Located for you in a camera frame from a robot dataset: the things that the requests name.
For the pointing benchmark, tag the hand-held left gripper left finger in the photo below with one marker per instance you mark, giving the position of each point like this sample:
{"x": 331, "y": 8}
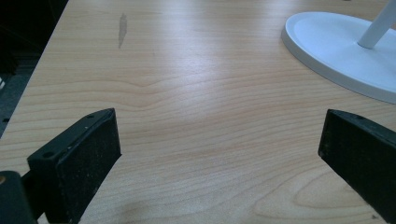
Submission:
{"x": 81, "y": 161}

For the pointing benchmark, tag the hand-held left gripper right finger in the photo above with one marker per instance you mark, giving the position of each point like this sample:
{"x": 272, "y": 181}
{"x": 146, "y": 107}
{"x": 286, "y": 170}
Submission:
{"x": 364, "y": 155}

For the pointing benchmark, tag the white hook rack stand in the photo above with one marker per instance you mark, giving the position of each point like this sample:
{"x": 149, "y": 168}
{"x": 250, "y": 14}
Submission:
{"x": 330, "y": 46}

